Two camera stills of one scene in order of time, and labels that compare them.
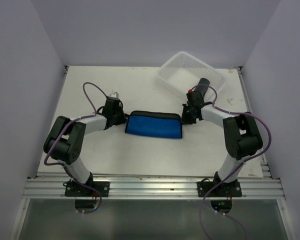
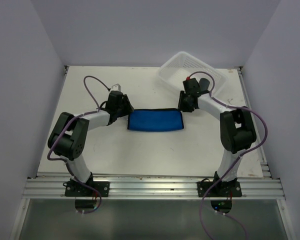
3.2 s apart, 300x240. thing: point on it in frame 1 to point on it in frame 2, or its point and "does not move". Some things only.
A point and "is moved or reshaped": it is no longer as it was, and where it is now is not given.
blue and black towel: (154, 124) is moved or reshaped
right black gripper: (185, 121) to (181, 106)
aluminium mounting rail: (53, 187) does not move
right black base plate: (225, 189) does not move
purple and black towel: (202, 86) does not move
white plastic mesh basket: (183, 72) does not move
